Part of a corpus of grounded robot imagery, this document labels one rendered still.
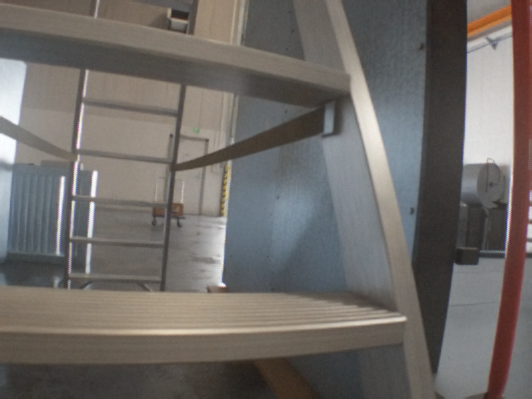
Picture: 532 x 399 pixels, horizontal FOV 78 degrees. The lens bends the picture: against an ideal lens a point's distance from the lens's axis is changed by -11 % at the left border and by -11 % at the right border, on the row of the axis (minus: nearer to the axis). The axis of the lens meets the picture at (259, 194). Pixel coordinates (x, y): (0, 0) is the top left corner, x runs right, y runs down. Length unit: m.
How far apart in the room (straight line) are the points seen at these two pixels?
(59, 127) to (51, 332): 10.39
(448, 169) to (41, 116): 10.39
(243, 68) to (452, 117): 0.55
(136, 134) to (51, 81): 2.70
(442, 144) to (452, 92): 0.11
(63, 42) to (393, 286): 0.33
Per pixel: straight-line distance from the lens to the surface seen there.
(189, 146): 10.33
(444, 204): 0.77
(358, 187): 0.34
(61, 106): 10.69
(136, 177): 10.22
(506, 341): 0.71
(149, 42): 0.32
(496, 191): 6.81
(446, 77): 0.81
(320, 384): 1.11
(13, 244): 3.43
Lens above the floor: 0.71
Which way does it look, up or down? level
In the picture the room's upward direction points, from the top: 5 degrees clockwise
